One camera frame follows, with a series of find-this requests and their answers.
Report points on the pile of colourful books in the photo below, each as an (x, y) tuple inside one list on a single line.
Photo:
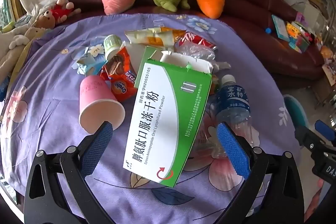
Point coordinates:
[(300, 36)]

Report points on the brown teddy bear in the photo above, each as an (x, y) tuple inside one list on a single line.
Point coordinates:
[(46, 18)]

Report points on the orange snack wrapper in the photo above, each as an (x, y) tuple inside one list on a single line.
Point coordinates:
[(123, 85)]

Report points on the yellow and orange snack bag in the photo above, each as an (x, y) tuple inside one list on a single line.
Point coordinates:
[(152, 39)]

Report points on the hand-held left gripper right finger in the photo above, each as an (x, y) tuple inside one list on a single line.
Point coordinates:
[(232, 150)]

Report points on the cream rabbit plush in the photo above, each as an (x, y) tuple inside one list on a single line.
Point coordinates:
[(15, 53)]

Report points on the water bottle with blue label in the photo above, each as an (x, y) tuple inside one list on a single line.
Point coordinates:
[(233, 100)]

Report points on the pink paper cup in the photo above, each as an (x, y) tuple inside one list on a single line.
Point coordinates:
[(94, 94)]

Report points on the dark red leather sofa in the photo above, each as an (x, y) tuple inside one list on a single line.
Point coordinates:
[(249, 16)]

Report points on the clear plastic bag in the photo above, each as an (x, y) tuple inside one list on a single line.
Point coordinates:
[(197, 54)]

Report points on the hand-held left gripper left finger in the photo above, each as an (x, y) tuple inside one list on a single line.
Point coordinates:
[(97, 146)]

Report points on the red-dressed plush doll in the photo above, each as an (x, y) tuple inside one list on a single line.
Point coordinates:
[(61, 11)]

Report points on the white bottle with green cap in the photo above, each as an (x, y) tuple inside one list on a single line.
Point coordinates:
[(111, 45)]

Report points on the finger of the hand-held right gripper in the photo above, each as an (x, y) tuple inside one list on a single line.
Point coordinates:
[(325, 130), (308, 141)]

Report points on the purple floral cloth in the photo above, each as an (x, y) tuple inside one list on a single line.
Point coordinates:
[(52, 87)]

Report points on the blue plastic bin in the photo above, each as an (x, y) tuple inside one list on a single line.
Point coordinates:
[(296, 111)]

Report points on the green and white medicine box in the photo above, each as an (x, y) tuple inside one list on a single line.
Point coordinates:
[(162, 119)]

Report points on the teal book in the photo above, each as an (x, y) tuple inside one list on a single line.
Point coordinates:
[(280, 27)]

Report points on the cardboard box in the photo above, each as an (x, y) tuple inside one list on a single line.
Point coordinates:
[(315, 1)]

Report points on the small blue toy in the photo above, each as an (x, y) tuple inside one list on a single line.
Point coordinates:
[(268, 30)]

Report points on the blue and white wrapper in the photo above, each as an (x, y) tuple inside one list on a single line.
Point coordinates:
[(88, 62)]

